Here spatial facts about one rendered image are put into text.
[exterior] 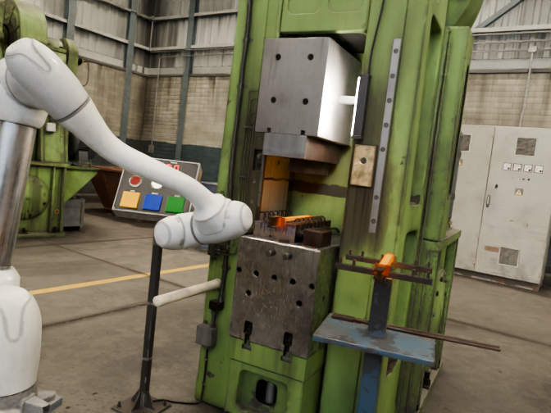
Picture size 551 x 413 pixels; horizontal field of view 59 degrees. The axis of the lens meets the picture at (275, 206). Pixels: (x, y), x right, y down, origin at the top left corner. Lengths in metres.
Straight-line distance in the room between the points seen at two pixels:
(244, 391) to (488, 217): 5.36
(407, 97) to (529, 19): 6.31
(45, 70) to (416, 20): 1.44
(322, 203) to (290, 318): 0.71
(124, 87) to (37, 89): 10.36
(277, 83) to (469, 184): 5.34
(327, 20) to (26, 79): 1.38
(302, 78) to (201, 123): 8.56
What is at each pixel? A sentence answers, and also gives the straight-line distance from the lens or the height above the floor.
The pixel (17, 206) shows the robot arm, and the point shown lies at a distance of 1.41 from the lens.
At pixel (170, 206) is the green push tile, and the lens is 2.15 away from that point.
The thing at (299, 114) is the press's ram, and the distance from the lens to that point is 2.05.
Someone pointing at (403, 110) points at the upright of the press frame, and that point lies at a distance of 2.07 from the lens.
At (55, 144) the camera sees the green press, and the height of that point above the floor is 1.18.
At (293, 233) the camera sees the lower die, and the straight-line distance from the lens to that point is 2.04.
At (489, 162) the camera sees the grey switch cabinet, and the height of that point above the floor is 1.60.
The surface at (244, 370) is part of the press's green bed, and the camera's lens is 2.27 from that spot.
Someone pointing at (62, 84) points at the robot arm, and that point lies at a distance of 1.25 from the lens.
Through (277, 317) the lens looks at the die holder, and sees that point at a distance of 2.06.
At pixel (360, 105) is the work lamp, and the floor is 1.52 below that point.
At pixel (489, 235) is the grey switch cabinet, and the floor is 0.62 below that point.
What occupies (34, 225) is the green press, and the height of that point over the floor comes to 0.15.
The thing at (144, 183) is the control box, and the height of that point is 1.08.
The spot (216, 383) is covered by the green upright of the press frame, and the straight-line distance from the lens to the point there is 2.57.
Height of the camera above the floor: 1.23
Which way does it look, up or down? 5 degrees down
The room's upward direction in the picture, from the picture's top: 7 degrees clockwise
